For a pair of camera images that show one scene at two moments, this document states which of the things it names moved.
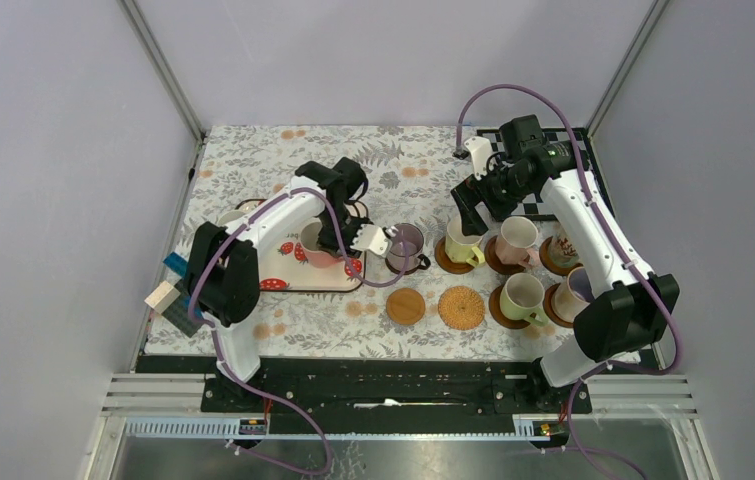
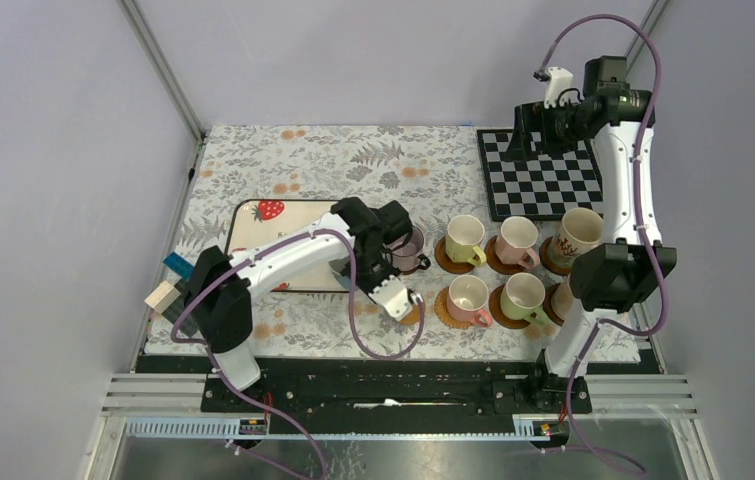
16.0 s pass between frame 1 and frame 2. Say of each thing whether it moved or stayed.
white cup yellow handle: stayed
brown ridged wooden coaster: stayed
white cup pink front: stayed
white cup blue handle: moved
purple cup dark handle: stayed
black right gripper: moved
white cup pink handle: moved
